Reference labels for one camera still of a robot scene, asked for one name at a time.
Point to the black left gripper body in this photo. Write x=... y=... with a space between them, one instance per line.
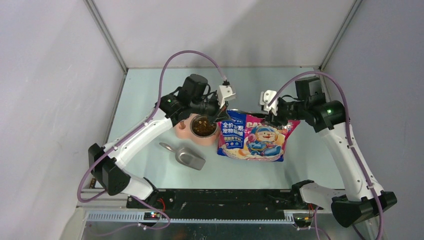
x=210 y=107

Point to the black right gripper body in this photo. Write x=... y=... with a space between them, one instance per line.
x=290 y=110

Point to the colourful cat food bag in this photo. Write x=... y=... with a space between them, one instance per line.
x=247 y=137

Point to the metal food scoop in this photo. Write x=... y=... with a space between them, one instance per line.
x=186 y=156

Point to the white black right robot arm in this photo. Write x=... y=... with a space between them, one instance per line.
x=363 y=197

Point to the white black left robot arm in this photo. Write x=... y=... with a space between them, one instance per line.
x=107 y=163

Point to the pink double pet bowl stand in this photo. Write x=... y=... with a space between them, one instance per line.
x=198 y=129

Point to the kibble in near bowl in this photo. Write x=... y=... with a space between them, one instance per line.
x=202 y=127

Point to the steel bowl near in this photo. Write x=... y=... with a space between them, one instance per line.
x=202 y=127

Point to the right controller board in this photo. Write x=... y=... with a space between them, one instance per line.
x=302 y=221

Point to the controller board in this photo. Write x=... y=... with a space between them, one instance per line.
x=302 y=221
x=152 y=216

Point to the left controller board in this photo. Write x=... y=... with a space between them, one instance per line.
x=152 y=216

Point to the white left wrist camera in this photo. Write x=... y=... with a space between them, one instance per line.
x=225 y=93

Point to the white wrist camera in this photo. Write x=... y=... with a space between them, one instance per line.
x=266 y=103
x=225 y=93

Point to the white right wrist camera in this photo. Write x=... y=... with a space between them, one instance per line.
x=266 y=103

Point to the aluminium frame rail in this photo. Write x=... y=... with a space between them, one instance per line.
x=198 y=217

